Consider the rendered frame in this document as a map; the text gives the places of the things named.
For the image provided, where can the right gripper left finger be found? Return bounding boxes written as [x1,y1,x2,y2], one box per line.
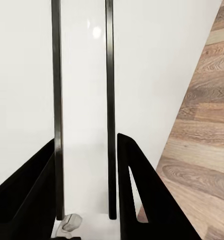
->
[0,139,56,240]

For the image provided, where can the hardback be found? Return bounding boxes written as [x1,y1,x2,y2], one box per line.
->
[51,0,117,221]

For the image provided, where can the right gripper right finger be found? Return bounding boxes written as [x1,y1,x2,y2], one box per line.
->
[117,133,202,240]

